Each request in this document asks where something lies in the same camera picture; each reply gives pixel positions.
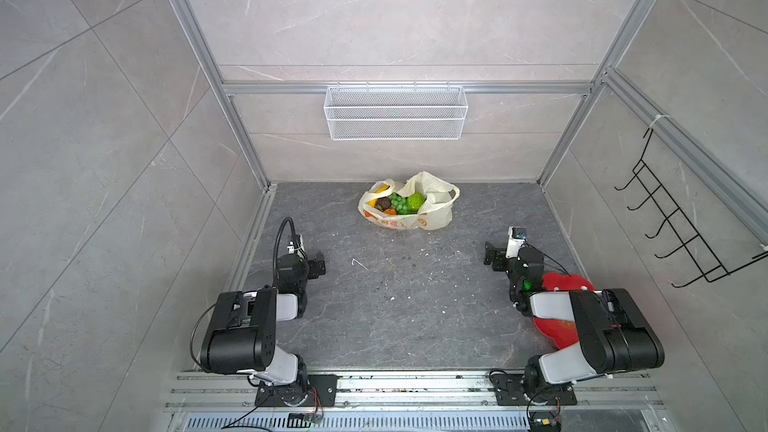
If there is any light green fake fruit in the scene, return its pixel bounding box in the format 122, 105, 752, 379
405, 192, 426, 213

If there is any black wire hook rack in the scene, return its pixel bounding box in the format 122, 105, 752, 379
613, 127, 767, 289

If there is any aluminium rail frame front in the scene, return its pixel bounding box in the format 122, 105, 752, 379
153, 369, 675, 431

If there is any green fake grapes bunch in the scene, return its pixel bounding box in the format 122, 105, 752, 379
389, 193, 413, 215

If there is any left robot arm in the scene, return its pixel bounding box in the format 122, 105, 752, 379
192, 252, 326, 406

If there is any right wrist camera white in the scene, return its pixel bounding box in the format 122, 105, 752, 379
505, 226, 527, 259

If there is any dark brown fake fruit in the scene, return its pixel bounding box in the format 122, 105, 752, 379
375, 197, 392, 211

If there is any yellow fake banana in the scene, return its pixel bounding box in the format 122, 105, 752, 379
368, 185, 390, 208

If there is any cream plastic bag fruit print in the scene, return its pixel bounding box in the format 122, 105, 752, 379
358, 171, 460, 231

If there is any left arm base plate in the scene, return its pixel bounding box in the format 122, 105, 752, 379
254, 374, 339, 408

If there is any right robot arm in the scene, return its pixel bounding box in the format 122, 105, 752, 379
483, 241, 665, 405

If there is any white wire mesh basket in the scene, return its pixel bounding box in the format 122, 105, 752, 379
323, 85, 469, 141

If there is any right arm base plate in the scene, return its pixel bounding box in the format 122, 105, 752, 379
488, 369, 577, 406

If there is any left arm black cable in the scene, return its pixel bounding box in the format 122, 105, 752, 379
272, 216, 299, 289

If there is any red flower-shaped plastic plate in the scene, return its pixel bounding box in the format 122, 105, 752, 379
533, 272, 595, 349

